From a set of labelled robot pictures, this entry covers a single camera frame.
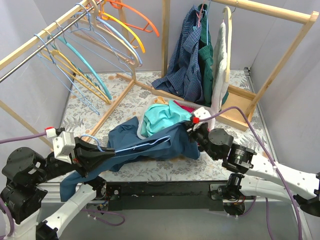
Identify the magenta garment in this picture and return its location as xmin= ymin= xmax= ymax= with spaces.
xmin=180 ymin=105 xmax=196 ymax=113

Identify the dark blue garment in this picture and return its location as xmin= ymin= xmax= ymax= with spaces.
xmin=59 ymin=117 xmax=200 ymax=202

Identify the teal t shirt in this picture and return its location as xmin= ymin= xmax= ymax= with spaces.
xmin=140 ymin=100 xmax=192 ymax=138

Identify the beige t shirt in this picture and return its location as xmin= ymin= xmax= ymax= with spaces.
xmin=153 ymin=96 xmax=169 ymax=105

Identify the thin light blue wire hanger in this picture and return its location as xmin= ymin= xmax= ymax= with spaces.
xmin=33 ymin=33 xmax=101 ymax=116

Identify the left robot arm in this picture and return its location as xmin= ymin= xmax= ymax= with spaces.
xmin=0 ymin=138 xmax=116 ymax=240

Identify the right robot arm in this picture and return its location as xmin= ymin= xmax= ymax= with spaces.
xmin=184 ymin=121 xmax=320 ymax=217

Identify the blue plaid shirt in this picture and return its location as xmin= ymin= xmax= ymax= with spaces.
xmin=151 ymin=6 xmax=204 ymax=104

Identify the yellow orange hanger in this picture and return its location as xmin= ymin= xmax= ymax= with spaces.
xmin=97 ymin=13 xmax=146 ymax=53

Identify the white plastic basket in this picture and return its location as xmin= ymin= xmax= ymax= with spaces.
xmin=137 ymin=96 xmax=202 ymax=140

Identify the floral table cloth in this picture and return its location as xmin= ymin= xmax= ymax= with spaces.
xmin=61 ymin=70 xmax=276 ymax=182

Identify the right wooden clothes rack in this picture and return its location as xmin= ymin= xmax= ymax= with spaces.
xmin=161 ymin=0 xmax=320 ymax=133

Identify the wooden clothes rack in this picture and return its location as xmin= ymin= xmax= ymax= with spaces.
xmin=161 ymin=0 xmax=320 ymax=133
xmin=0 ymin=0 xmax=186 ymax=153

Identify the white garment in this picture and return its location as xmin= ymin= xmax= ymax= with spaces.
xmin=211 ymin=22 xmax=229 ymax=114

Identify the black base bar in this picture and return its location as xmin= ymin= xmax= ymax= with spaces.
xmin=97 ymin=180 xmax=253 ymax=212

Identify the dark green garment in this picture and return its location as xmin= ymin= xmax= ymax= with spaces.
xmin=198 ymin=4 xmax=228 ymax=107

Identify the metal rod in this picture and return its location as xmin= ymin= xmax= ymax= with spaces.
xmin=0 ymin=0 xmax=101 ymax=83

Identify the left wooden clothes rack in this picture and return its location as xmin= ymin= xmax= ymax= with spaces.
xmin=0 ymin=0 xmax=186 ymax=153

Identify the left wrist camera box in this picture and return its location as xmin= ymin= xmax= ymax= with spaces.
xmin=45 ymin=126 xmax=76 ymax=164

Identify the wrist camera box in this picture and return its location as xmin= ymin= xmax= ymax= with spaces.
xmin=192 ymin=106 xmax=214 ymax=131
xmin=45 ymin=126 xmax=76 ymax=164

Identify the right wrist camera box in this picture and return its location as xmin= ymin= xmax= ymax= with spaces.
xmin=192 ymin=106 xmax=214 ymax=131

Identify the aluminium frame rail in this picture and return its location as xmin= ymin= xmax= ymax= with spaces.
xmin=19 ymin=67 xmax=313 ymax=240

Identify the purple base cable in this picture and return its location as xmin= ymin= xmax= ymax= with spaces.
xmin=82 ymin=209 xmax=126 ymax=227

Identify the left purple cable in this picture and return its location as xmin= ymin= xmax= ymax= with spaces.
xmin=0 ymin=132 xmax=48 ymax=238

